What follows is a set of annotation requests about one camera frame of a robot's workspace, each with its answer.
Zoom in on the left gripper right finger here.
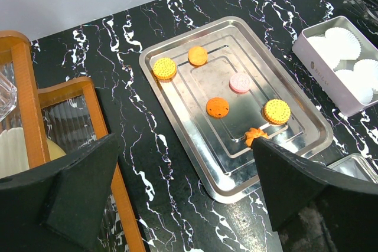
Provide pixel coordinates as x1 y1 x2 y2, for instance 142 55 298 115
253 137 377 251

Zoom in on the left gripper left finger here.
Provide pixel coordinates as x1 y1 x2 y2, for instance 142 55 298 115
1 134 118 251

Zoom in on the yellow sandwich cookie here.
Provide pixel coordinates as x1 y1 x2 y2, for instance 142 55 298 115
263 99 291 125
152 58 177 80

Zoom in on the orange chocolate chip cookie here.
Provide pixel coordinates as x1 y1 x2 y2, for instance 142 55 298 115
206 97 230 118

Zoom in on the pink sandwich cookie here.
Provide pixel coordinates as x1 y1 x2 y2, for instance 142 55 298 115
229 73 252 93

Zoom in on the silver tin lid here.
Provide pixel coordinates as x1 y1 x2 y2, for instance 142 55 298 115
327 153 377 184

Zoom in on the beige ceramic cup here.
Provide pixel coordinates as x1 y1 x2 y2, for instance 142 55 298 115
1 127 66 178

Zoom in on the orange swirl cookie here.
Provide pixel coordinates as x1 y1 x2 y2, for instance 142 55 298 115
245 127 269 148

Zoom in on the orange wooden rack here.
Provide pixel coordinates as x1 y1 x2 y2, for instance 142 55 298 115
0 30 147 252

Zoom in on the clear glass cup lower shelf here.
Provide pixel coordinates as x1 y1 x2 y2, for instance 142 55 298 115
0 73 17 122

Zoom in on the white paper cup front left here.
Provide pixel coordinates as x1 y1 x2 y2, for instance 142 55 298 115
335 69 373 104

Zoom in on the white paper cup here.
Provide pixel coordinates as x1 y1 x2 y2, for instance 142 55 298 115
335 69 373 104
353 59 378 93
307 36 340 69
324 27 361 60

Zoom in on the white paper cup front right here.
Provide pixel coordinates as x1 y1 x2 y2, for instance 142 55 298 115
353 59 378 93

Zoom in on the steel baking tray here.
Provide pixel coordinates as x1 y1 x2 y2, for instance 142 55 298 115
139 16 333 204

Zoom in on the white paper cup back left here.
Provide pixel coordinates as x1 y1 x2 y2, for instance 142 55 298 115
307 36 340 69

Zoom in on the white paper cup back right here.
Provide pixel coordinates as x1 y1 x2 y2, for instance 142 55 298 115
324 27 361 60

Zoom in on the tan round cookie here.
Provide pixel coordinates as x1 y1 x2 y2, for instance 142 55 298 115
188 46 208 66

